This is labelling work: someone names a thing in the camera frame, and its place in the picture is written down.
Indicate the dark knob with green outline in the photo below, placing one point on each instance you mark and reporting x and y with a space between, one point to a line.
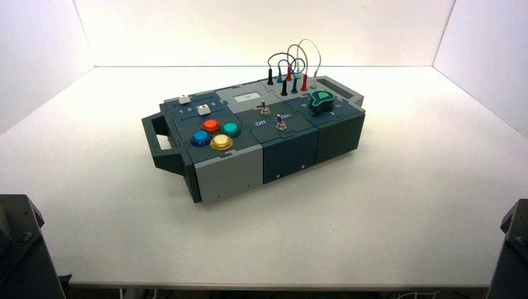
322 103

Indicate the teal round push button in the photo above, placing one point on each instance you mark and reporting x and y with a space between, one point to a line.
231 129

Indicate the grey and blue control box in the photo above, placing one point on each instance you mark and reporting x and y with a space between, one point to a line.
231 173

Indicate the yellow round push button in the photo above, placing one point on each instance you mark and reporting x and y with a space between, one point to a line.
221 142

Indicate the small white display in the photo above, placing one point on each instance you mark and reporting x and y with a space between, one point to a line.
247 97

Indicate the orange round push button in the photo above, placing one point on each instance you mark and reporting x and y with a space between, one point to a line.
211 125

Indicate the blue round push button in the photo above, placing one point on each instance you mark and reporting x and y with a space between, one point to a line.
200 137

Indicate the white slider cap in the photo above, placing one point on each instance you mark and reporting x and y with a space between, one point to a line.
203 110
184 99

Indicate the metal toggle switch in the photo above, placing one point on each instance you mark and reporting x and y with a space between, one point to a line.
265 110
281 123

